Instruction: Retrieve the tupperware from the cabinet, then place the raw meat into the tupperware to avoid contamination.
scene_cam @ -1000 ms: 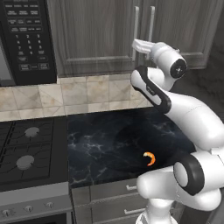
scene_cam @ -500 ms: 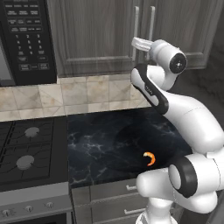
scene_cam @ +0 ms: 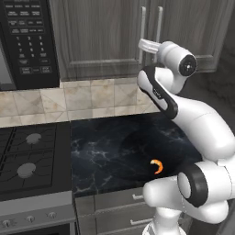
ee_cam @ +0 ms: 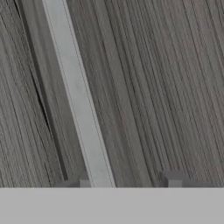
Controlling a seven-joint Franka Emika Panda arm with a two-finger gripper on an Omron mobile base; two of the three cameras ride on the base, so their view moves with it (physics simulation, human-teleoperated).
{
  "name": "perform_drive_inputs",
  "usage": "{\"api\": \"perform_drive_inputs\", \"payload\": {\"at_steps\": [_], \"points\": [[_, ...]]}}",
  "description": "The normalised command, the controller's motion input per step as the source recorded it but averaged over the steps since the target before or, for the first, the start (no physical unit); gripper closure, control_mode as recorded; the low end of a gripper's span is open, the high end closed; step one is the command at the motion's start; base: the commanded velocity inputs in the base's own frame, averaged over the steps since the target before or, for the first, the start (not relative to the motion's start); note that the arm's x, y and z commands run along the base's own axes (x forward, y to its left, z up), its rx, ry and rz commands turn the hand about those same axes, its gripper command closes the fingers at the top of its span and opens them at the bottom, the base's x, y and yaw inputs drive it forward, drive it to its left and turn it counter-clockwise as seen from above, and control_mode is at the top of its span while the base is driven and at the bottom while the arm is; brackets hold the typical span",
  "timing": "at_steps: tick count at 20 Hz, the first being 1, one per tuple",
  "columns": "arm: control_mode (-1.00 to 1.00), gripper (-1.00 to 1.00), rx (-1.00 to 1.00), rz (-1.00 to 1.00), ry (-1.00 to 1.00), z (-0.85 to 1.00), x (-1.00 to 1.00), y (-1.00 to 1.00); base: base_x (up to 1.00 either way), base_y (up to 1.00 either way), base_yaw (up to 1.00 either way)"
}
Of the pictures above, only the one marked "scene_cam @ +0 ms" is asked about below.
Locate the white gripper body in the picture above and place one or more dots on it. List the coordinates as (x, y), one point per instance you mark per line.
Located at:
(148, 45)

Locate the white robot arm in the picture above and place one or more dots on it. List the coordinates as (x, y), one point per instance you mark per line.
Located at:
(202, 128)

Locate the grey wood cabinet door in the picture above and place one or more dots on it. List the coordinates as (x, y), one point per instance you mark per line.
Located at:
(199, 24)
(98, 36)

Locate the orange raw shrimp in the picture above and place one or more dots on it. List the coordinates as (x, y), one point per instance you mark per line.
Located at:
(158, 165)

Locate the black microwave oven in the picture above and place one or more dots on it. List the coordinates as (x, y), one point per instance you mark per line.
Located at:
(29, 39)

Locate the grey drawer front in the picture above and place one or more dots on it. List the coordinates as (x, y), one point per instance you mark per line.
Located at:
(116, 200)
(116, 221)

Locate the black and silver stove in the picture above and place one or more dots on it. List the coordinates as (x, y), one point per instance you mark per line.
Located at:
(33, 171)

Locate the silver stove knob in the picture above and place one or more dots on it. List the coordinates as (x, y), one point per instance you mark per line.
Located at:
(5, 223)
(52, 215)
(30, 218)

